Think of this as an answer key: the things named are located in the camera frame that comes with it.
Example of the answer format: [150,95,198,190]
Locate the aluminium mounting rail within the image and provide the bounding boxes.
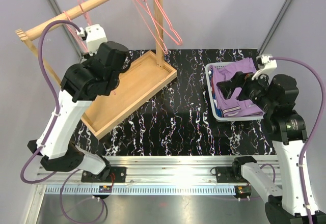
[35,155,283,184]

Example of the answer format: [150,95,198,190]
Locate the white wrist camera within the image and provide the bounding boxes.
[76,24,107,56]
[252,54,277,80]

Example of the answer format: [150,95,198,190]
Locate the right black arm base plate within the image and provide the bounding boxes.
[210,166,247,183]

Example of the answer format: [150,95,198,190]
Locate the empty pink hanger back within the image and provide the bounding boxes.
[132,0,168,55]

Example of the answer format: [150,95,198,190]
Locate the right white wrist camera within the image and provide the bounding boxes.
[252,54,277,80]

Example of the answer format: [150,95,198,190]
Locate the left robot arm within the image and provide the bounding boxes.
[28,41,129,182]

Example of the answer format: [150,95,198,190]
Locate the empty pink hanger front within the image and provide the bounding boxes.
[133,0,183,52]

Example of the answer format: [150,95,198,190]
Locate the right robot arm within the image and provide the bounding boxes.
[217,72,325,223]

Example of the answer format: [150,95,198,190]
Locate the black marble pattern mat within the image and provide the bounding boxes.
[71,49,275,156]

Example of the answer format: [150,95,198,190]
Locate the empty pink hanger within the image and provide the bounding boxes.
[132,0,168,55]
[133,0,183,52]

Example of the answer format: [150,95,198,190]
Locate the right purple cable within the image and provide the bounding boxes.
[259,57,323,224]

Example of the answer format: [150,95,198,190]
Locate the blue patterned trousers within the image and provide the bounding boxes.
[208,68,223,117]

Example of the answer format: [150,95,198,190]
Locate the wooden clothes rack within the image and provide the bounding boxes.
[16,0,177,139]

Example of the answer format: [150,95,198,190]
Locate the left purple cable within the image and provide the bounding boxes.
[20,19,106,223]

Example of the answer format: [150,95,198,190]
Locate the pink hanger of blue trousers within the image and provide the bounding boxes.
[63,10,89,53]

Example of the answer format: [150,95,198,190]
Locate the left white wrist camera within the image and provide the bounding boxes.
[76,24,107,56]

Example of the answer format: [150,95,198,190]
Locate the purple trousers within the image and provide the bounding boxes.
[210,58,263,118]

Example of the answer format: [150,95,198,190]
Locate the white plastic basket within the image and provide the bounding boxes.
[205,62,263,122]

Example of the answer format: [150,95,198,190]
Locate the white slotted cable duct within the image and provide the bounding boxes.
[45,185,235,195]

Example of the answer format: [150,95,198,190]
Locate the pink hanger of purple trousers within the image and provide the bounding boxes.
[73,0,92,23]

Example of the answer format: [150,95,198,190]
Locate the purple cable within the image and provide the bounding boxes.
[20,19,106,223]
[259,57,323,224]

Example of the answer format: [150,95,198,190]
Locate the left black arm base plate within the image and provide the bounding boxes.
[81,166,127,183]

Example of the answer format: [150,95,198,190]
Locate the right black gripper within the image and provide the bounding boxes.
[217,69,276,113]

